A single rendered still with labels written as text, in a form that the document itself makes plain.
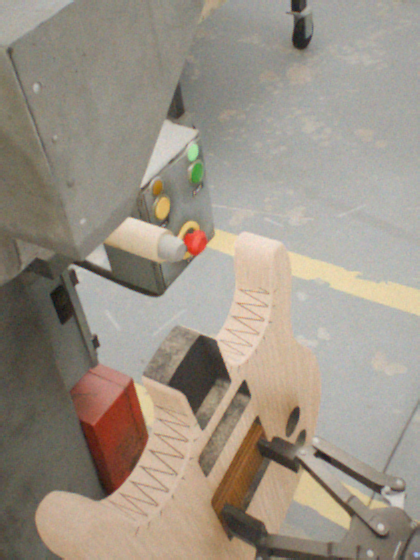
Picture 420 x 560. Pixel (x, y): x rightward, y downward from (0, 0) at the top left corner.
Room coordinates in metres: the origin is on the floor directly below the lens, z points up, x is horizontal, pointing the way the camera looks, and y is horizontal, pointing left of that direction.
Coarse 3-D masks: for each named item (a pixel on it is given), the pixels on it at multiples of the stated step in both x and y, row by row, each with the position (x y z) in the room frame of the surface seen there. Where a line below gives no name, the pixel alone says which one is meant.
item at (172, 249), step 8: (160, 240) 0.53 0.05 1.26; (168, 240) 0.53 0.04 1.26; (176, 240) 0.53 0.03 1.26; (160, 248) 0.53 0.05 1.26; (168, 248) 0.52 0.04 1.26; (176, 248) 0.52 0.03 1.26; (184, 248) 0.53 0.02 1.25; (160, 256) 0.52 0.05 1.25; (168, 256) 0.52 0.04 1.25; (176, 256) 0.52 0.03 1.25
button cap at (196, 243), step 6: (198, 234) 0.86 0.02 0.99; (204, 234) 0.87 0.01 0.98; (186, 240) 0.86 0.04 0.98; (192, 240) 0.85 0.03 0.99; (198, 240) 0.85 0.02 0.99; (204, 240) 0.86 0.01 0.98; (186, 246) 0.86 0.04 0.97; (192, 246) 0.84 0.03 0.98; (198, 246) 0.85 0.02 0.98; (204, 246) 0.86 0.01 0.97; (192, 252) 0.84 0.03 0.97; (198, 252) 0.85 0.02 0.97
